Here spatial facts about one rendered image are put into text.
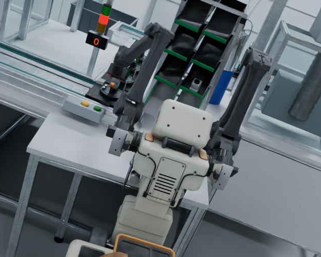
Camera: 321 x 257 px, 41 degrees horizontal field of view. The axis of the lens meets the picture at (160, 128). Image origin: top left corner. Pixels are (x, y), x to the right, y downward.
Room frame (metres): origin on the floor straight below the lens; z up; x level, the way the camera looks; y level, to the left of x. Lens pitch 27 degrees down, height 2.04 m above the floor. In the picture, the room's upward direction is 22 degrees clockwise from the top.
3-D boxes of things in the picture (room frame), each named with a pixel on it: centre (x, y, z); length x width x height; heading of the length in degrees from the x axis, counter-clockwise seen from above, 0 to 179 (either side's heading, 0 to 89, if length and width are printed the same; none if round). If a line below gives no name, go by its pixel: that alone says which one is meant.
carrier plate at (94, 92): (2.26, 0.34, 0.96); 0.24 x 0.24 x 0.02; 0
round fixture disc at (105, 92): (2.26, 0.34, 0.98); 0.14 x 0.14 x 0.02
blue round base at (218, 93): (3.06, -0.27, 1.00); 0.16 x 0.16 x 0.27
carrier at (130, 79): (2.51, 0.34, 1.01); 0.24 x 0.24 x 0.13; 0
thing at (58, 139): (2.04, 0.13, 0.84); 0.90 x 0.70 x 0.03; 97
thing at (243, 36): (3.06, -0.27, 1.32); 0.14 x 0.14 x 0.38
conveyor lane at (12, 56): (2.28, 0.64, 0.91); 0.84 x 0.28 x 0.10; 90
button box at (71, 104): (2.04, 0.42, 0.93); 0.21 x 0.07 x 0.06; 90
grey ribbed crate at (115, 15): (4.31, 0.95, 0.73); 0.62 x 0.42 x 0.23; 90
